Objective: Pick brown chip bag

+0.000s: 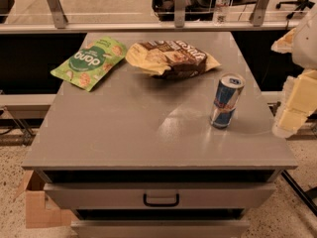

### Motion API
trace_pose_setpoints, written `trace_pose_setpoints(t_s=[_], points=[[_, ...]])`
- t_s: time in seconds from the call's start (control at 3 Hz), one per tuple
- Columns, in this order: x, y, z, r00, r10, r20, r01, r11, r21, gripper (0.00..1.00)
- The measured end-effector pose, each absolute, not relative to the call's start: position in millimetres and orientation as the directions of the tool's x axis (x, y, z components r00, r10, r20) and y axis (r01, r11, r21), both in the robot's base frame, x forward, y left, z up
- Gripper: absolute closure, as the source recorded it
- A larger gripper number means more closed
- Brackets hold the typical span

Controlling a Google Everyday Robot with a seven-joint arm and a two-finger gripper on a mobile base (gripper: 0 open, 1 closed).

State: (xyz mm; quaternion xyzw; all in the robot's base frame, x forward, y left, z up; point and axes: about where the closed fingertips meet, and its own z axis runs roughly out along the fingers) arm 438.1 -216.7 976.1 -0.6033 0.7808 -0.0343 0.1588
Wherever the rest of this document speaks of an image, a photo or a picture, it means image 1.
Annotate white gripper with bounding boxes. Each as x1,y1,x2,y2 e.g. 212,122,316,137
271,5,317,138

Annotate brown chip bag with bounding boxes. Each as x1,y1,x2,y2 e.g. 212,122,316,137
126,41,220,79

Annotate green snack bag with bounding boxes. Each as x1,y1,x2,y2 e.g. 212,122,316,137
51,37,127,91

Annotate blue silver energy drink can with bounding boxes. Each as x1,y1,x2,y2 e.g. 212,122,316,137
210,73,246,129

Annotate black office chair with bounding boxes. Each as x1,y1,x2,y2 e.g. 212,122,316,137
275,0,315,20

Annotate clear plastic water bottle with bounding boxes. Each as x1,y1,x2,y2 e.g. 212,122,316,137
213,0,231,25

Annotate grey drawer cabinet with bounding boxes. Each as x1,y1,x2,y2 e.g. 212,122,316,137
23,32,296,238

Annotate grey metal railing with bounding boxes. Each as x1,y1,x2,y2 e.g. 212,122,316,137
1,0,301,33

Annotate brown cardboard box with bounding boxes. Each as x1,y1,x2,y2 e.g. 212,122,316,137
14,171,77,229

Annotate black drawer handle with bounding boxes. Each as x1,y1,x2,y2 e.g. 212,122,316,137
143,193,180,207

